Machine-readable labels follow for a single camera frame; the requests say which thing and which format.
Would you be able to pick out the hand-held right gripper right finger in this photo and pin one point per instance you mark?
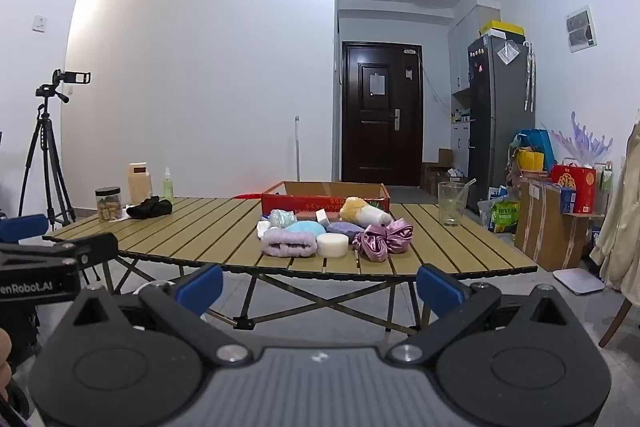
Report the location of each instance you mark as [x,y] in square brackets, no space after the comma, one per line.
[439,289]

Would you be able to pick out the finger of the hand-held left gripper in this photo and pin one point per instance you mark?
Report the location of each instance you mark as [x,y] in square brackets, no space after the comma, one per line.
[22,227]
[95,248]

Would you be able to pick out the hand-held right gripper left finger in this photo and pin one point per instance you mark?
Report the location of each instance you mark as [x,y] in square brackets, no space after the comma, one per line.
[200,288]

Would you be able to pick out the lilac towel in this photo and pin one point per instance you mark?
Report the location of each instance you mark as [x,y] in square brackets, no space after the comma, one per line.
[289,243]

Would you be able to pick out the teal plastic packet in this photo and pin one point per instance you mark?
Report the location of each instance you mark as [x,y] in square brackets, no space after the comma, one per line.
[282,217]

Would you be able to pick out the white round sponge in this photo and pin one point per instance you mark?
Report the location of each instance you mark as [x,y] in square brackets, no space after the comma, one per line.
[332,246]

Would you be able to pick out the yellow and white plush toy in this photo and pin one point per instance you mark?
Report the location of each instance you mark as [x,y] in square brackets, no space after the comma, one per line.
[356,209]

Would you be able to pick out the red cardboard box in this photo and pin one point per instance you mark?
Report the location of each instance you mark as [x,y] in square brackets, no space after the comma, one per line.
[300,203]

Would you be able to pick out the person's left hand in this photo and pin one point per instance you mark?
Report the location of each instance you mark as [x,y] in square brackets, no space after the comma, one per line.
[4,349]

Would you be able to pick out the clear snack jar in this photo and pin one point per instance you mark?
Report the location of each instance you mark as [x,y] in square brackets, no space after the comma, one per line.
[108,206]

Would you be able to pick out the wooden folding table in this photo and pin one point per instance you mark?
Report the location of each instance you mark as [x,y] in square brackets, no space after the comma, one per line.
[210,227]

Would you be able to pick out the black cloth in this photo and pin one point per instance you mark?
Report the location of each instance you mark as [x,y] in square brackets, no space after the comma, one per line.
[149,208]

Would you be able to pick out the beige plastic bottle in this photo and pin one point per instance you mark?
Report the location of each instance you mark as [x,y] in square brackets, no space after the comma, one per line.
[139,184]

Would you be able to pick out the clear glass pitcher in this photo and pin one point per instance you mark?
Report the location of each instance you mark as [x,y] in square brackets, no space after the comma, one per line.
[452,204]

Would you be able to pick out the green spray bottle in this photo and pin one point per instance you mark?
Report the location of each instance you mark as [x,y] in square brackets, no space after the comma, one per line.
[168,189]

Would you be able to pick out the green printed bag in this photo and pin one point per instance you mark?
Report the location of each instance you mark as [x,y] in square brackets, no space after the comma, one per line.
[505,217]

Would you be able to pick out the red plastic object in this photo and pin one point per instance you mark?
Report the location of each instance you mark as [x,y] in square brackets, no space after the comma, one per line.
[247,196]

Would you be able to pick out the open cardboard box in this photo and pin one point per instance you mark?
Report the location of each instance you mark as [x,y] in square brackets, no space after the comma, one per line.
[440,179]

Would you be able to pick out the large cardboard box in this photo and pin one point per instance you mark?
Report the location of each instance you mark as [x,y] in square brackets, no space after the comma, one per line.
[542,227]

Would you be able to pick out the light blue towel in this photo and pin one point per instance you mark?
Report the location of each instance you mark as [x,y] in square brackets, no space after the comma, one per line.
[307,228]

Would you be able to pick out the small white box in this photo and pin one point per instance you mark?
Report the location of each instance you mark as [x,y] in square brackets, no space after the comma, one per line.
[322,218]

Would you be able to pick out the white bathroom scale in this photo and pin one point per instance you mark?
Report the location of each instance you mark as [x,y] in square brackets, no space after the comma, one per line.
[580,280]

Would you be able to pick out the blue printed box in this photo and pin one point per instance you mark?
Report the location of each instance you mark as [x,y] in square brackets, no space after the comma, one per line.
[567,201]

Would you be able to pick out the yellow bag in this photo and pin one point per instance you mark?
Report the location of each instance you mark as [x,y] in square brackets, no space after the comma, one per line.
[530,160]

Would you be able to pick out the dark brown door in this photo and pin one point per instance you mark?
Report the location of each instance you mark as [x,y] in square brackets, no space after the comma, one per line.
[382,142]

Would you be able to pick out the grey refrigerator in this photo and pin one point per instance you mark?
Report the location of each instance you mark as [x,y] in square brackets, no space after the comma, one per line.
[495,132]

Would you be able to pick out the red gift box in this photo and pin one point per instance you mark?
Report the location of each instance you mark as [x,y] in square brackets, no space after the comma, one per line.
[575,187]

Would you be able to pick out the white mop pole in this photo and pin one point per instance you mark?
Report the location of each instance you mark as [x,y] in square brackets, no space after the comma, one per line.
[297,147]

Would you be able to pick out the blue bag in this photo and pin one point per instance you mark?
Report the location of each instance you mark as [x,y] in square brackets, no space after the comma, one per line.
[542,142]

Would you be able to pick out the wooden chair leg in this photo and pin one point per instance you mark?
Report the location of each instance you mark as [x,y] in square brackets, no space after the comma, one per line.
[616,324]

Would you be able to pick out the cream coat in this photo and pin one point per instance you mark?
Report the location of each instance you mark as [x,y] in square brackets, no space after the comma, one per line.
[620,217]

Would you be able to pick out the purple decorative plant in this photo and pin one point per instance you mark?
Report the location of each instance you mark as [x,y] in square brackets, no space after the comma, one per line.
[585,142]

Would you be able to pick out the white paper sheet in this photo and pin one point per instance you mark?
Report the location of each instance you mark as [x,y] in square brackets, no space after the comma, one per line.
[377,85]

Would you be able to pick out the hanging white umbrella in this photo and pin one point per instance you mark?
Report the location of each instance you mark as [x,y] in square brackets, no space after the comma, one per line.
[528,77]

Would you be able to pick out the clear plastic bag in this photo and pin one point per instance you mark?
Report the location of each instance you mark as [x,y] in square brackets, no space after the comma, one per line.
[508,52]

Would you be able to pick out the yellow box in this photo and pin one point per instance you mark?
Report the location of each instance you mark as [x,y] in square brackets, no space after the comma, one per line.
[502,28]

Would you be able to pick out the black camera tripod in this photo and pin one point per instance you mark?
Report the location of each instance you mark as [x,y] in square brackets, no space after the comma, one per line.
[44,107]

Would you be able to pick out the black video camera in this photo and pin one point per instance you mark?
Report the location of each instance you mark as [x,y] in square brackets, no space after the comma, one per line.
[75,78]

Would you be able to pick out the white wall switch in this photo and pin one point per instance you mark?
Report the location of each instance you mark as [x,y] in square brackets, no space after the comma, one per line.
[39,23]

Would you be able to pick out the white wall cabinet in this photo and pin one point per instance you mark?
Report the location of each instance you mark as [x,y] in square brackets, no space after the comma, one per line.
[461,57]

